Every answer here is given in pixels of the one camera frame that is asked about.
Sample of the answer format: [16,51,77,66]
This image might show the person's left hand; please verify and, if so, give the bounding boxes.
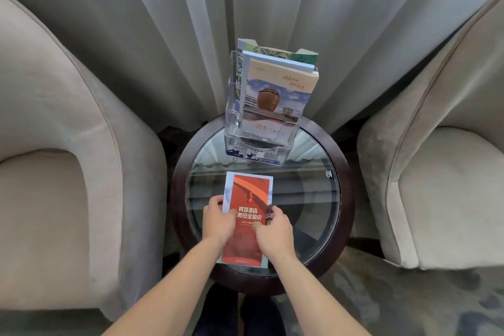
[202,195,238,246]

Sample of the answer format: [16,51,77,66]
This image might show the person's right hand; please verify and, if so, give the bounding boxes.
[251,206,297,262]

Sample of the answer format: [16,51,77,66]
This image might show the red safety brochure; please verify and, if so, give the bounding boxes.
[216,172,274,269]

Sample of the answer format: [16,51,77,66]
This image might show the person's left forearm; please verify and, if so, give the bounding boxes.
[102,236,229,336]

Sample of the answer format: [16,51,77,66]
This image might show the person's right forearm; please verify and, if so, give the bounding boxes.
[267,254,372,336]

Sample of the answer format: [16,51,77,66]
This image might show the round glass-top side table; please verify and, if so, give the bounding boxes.
[171,113,356,296]

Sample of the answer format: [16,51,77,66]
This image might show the clear acrylic brochure holder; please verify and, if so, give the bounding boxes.
[224,50,320,166]

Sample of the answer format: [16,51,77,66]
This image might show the person's dark trousers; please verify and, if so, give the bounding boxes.
[195,284,287,336]

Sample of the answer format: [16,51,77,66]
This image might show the booklet with brown jar cover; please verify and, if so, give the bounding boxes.
[239,57,319,141]

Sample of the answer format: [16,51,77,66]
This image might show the green patterned folded map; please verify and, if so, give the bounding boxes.
[237,38,319,72]

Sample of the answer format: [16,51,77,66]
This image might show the beige armchair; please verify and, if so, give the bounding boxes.
[0,0,168,323]
[357,0,504,271]

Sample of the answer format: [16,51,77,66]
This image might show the grey sheer curtain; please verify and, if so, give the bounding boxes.
[0,0,504,135]

